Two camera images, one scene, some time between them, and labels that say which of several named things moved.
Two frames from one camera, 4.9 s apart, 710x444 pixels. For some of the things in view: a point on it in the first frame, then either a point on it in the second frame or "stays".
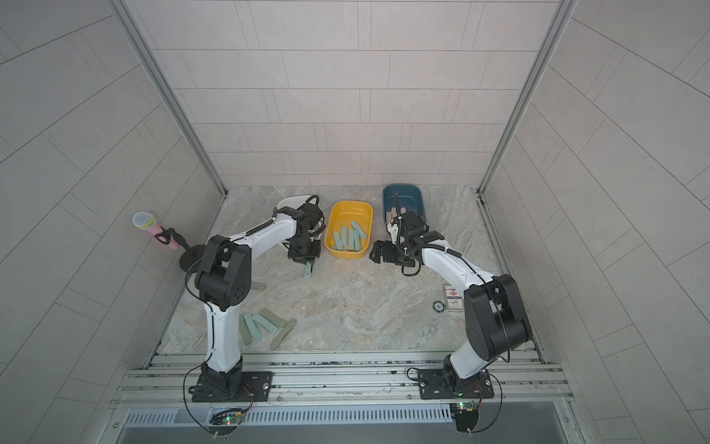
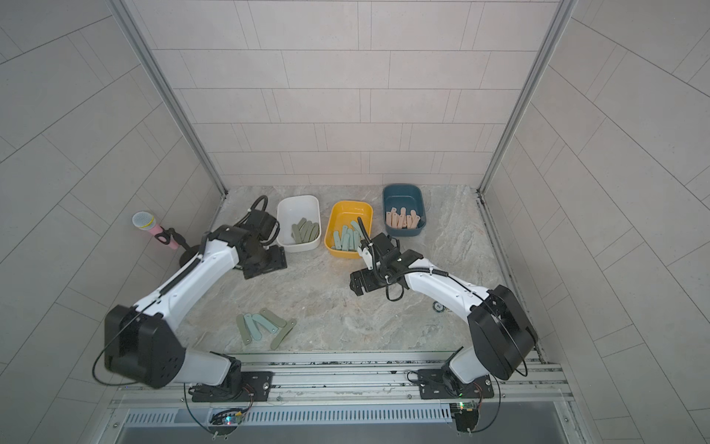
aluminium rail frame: (346, 380) stays
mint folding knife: (344, 237) stays
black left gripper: (311, 258) -> (280, 262)
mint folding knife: (255, 332) stays
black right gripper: (389, 254) -> (368, 282)
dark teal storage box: (410, 197) stays
